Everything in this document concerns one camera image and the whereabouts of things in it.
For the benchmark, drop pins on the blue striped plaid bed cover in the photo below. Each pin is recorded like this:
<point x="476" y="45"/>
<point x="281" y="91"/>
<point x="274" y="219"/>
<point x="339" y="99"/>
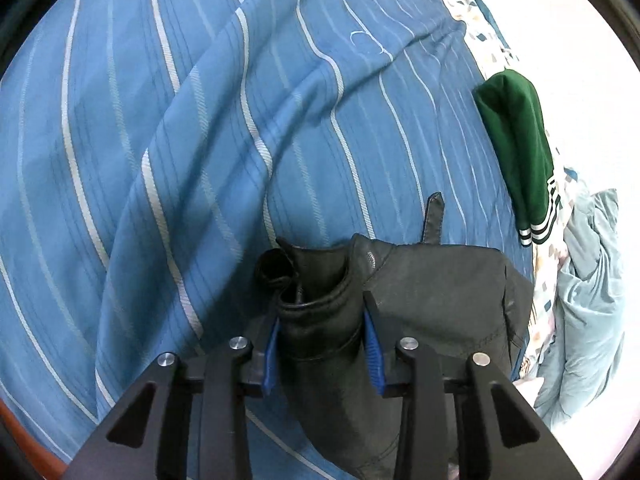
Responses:
<point x="200" y="135"/>

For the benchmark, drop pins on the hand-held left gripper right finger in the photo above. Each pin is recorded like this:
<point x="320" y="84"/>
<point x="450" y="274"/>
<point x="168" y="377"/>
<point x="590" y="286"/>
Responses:
<point x="375" y="355"/>

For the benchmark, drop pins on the green garment with white stripes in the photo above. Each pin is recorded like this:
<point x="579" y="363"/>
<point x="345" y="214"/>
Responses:
<point x="520" y="150"/>

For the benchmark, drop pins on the light blue quilt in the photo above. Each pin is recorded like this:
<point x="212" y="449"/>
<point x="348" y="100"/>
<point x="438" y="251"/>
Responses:
<point x="585" y="300"/>

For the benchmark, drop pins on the black leather jacket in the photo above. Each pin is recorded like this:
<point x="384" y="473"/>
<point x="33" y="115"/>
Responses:
<point x="440" y="300"/>

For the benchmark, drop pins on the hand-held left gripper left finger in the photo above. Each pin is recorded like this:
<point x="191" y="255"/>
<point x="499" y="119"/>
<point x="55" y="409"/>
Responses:
<point x="271" y="355"/>

